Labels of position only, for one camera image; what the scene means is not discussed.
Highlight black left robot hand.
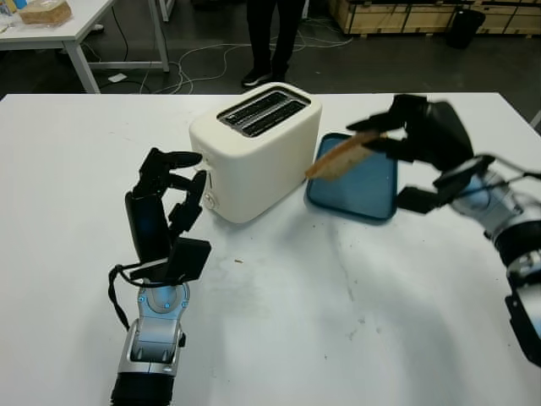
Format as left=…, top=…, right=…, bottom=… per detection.
left=124, top=146, right=208, bottom=283

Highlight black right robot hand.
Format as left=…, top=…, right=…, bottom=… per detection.
left=345, top=93, right=475, bottom=174

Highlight seeded bread slice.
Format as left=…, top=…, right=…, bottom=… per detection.
left=304, top=131, right=388, bottom=182

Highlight teal plastic tray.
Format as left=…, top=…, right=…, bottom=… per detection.
left=304, top=132, right=399, bottom=224

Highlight cream two-slot toaster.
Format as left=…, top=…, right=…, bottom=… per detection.
left=188, top=82, right=323, bottom=224

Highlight bagged bread loaf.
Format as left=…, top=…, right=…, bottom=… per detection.
left=19, top=0, right=73, bottom=27

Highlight black trash bin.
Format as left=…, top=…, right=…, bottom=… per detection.
left=446, top=8, right=486, bottom=50

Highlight wooden crate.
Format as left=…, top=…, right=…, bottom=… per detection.
left=329, top=0, right=541, bottom=39

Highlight person in black clothes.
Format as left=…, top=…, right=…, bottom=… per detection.
left=241, top=0, right=306, bottom=89

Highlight white side table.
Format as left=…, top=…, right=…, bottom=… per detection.
left=0, top=0, right=171, bottom=95

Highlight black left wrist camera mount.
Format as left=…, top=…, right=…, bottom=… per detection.
left=165, top=236, right=212, bottom=283

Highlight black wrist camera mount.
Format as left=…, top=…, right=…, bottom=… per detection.
left=396, top=155, right=495, bottom=216
left=165, top=236, right=212, bottom=283

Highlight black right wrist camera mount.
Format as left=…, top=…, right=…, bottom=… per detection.
left=396, top=155, right=495, bottom=216

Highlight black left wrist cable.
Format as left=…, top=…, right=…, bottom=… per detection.
left=107, top=264, right=145, bottom=332

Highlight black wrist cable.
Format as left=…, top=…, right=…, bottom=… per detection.
left=107, top=264, right=145, bottom=332
left=481, top=154, right=541, bottom=187

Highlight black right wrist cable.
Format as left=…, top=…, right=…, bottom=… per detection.
left=481, top=154, right=541, bottom=187

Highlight white floor cables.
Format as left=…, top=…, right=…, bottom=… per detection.
left=139, top=33, right=354, bottom=95

